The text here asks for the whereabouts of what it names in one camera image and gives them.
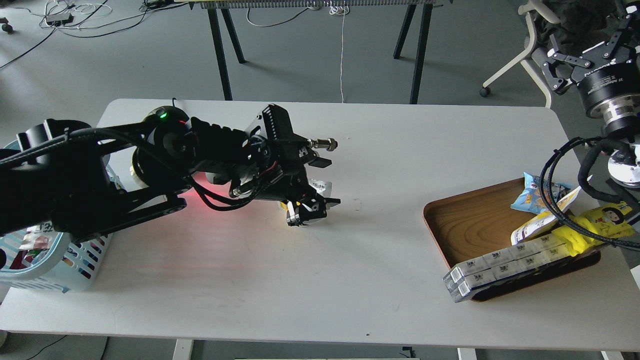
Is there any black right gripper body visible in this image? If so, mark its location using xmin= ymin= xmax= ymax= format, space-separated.
xmin=229 ymin=104 xmax=338 ymax=207

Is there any brown wooden tray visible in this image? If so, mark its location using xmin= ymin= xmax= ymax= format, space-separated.
xmin=423 ymin=178 xmax=601 ymax=302

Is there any clear wrapped box pack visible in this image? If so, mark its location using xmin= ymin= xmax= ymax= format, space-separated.
xmin=442 ymin=234 xmax=571 ymax=303

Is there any black leg background table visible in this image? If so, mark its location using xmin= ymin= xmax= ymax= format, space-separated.
xmin=186 ymin=0 xmax=423 ymax=105

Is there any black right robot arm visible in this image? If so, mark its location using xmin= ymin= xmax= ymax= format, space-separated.
xmin=229 ymin=0 xmax=639 ymax=251

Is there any light blue plastic basket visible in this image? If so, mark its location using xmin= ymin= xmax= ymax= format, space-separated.
xmin=0 ymin=140 xmax=129 ymax=293

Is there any black barcode scanner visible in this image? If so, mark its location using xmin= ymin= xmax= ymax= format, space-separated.
xmin=143 ymin=97 xmax=190 ymax=137

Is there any white grey office chair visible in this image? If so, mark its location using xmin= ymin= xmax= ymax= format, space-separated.
xmin=478 ymin=0 xmax=561 ymax=109

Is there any floor cables and adapter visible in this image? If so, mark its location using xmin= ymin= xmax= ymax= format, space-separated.
xmin=0 ymin=0 xmax=176 ymax=68

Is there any yellow snack bar pack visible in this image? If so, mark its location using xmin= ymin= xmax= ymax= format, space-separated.
xmin=551 ymin=202 xmax=635 ymax=256

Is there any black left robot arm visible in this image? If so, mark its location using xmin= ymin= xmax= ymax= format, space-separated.
xmin=0 ymin=104 xmax=341 ymax=244

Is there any white hanging cable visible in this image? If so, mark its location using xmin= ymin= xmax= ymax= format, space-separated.
xmin=328 ymin=5 xmax=351 ymax=104

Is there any white red snack bag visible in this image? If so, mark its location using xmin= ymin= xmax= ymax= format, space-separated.
xmin=9 ymin=221 xmax=58 ymax=270

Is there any blue snack bag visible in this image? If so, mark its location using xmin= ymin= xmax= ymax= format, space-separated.
xmin=510 ymin=172 xmax=574 ymax=214

